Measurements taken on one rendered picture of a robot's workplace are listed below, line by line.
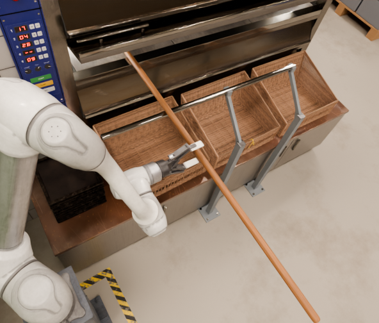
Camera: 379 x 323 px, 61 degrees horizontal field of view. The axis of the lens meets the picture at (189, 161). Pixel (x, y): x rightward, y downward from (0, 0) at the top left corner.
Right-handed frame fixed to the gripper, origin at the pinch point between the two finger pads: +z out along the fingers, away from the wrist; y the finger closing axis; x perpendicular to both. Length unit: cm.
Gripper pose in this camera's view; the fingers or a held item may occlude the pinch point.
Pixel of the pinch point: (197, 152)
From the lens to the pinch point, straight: 145.4
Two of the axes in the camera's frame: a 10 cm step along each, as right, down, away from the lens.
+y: -1.4, 5.4, 8.3
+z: 8.4, -3.8, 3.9
